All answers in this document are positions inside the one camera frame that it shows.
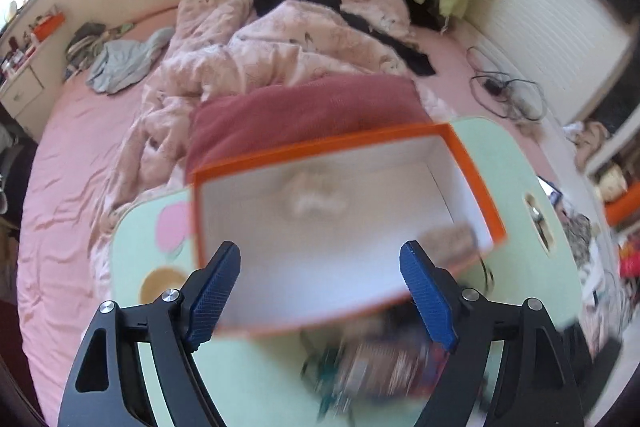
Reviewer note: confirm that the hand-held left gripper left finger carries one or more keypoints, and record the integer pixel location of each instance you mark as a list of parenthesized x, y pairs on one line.
[(215, 292)]

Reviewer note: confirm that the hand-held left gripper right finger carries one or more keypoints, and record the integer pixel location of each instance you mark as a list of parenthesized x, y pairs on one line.
[(430, 302)]

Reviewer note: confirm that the orange cardboard box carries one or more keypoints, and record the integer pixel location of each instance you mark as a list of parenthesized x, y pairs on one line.
[(325, 257)]

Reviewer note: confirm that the light green desktop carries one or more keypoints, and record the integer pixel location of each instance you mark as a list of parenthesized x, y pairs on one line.
[(500, 167)]

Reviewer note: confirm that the wooden bowl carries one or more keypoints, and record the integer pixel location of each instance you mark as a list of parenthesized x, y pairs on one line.
[(157, 284)]

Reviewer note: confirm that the patterned cloth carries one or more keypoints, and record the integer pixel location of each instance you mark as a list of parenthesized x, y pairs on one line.
[(580, 232)]

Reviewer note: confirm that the pink bed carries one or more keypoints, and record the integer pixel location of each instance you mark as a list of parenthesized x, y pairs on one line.
[(65, 167)]

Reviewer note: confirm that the dark pink pillow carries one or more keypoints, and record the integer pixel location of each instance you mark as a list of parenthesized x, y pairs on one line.
[(300, 112)]

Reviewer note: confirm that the orange object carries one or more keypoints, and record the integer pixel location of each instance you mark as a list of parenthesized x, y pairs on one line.
[(622, 209)]

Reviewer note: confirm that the beige cloth pile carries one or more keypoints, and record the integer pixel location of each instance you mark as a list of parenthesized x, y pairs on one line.
[(592, 139)]

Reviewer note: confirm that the grey garment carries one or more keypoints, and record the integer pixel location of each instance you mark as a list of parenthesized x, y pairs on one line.
[(120, 62)]

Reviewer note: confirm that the pink quilt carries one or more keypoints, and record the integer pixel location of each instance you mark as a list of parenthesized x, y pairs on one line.
[(270, 47)]

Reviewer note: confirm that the white nightstand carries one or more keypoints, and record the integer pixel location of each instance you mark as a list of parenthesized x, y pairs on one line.
[(22, 92)]

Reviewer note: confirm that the striped clothes pile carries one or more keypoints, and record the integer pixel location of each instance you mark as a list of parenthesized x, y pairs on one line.
[(85, 39)]

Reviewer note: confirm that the white ribbed panel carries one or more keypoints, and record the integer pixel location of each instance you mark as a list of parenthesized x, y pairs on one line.
[(560, 42)]

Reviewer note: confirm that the small orange box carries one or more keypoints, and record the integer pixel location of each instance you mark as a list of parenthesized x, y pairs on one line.
[(50, 26)]

